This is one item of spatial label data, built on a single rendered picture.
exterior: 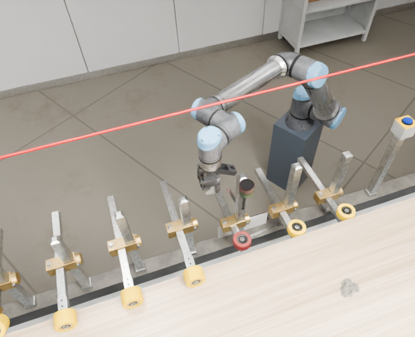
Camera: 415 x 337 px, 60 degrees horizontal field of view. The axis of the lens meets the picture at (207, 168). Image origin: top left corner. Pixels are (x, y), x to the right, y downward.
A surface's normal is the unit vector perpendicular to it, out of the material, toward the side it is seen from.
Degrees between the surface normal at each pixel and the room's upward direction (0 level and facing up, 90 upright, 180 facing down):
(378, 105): 0
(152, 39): 90
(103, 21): 90
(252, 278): 0
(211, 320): 0
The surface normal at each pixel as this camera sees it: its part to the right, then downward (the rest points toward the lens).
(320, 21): -0.04, -0.65
